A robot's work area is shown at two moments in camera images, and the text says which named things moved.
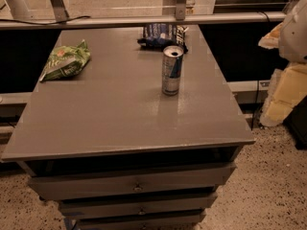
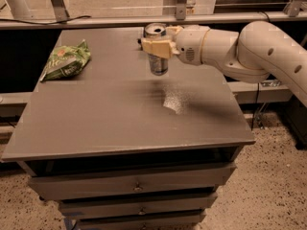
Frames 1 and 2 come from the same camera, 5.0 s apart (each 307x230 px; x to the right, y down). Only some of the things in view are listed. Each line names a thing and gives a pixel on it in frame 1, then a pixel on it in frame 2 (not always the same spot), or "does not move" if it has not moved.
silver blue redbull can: (172, 63) → (156, 32)
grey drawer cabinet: (116, 151) does not move
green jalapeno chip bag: (66, 60) does not move
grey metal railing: (61, 17) does not move
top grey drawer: (186, 179) does not move
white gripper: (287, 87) → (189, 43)
